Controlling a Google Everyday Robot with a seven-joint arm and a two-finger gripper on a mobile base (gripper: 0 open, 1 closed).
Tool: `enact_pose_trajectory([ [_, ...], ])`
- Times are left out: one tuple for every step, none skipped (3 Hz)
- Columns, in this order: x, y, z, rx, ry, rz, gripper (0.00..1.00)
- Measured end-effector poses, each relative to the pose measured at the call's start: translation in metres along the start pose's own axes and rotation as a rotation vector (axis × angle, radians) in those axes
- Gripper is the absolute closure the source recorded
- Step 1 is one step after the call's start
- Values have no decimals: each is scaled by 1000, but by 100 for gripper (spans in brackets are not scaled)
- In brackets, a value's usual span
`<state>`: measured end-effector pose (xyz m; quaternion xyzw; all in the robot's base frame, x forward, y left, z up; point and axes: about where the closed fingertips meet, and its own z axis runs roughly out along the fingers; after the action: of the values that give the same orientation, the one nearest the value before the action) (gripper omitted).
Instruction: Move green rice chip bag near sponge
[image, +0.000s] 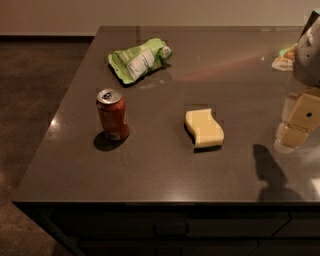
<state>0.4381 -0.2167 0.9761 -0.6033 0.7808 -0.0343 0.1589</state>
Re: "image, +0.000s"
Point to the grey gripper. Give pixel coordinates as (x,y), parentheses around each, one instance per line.
(308,63)

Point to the green rice chip bag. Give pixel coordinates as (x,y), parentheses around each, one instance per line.
(134,63)

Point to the yellow sponge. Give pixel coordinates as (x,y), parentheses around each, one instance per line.
(204,128)

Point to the small snack packet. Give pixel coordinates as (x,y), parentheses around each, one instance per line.
(286,59)

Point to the red soda can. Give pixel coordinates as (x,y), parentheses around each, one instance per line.
(112,111)

